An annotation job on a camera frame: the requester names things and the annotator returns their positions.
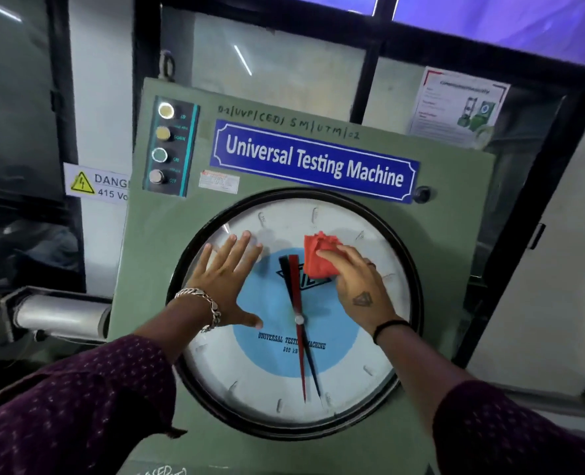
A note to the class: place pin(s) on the metal lifting eye bolt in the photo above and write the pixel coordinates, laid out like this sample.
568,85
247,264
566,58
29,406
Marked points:
167,65

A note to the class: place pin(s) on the blue name plate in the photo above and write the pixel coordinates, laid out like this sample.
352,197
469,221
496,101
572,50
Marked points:
317,160

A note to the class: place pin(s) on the red cloth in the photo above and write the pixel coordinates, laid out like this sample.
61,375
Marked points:
317,257

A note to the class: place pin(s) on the green machine cabinet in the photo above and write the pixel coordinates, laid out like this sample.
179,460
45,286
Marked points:
436,242

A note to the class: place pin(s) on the person's left hand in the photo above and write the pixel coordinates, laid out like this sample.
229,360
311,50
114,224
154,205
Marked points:
225,286

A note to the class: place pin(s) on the person's left middle finger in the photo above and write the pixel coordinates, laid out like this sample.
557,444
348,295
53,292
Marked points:
236,249

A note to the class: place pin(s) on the person's left thumb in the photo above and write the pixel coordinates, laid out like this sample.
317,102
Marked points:
249,321

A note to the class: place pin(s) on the person's left little finger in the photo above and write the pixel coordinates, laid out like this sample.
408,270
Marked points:
202,262

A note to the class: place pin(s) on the paper instruction sheet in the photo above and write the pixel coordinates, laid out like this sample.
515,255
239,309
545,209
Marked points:
458,106

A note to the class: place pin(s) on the person's right fingers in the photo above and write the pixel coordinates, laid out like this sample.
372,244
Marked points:
339,257

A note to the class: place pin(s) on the round dial gauge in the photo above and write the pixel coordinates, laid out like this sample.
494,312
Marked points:
272,370

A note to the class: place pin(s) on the white cabinet door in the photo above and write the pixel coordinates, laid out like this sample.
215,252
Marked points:
550,272

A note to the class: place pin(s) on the green push button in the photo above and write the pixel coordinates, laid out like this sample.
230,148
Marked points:
160,155

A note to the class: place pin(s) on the small red white sticker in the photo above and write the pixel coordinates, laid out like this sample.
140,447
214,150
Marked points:
218,181

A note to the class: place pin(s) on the black dial pointer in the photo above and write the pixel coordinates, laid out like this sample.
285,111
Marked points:
312,363

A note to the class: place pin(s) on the grey push button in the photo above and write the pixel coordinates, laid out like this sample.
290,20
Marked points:
156,177

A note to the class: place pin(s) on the person's left forearm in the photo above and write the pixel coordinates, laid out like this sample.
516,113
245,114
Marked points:
104,385

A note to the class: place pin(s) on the black wrist band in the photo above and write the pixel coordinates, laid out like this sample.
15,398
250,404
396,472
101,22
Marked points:
389,325

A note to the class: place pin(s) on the grey metal cylinder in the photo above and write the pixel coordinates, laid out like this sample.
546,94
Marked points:
59,316

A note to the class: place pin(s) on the black round knob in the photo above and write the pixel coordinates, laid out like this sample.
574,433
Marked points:
422,194

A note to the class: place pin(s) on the white warning sign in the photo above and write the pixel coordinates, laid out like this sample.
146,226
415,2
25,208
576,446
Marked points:
97,183

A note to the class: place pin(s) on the black button panel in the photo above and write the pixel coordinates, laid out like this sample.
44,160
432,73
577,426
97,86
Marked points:
171,145

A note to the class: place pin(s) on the person's right hand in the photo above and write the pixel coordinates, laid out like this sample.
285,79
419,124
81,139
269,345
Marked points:
354,284

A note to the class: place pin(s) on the yellow push button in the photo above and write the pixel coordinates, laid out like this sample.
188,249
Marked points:
162,133

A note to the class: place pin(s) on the person's right forearm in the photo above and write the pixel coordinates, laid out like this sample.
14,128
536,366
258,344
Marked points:
471,400

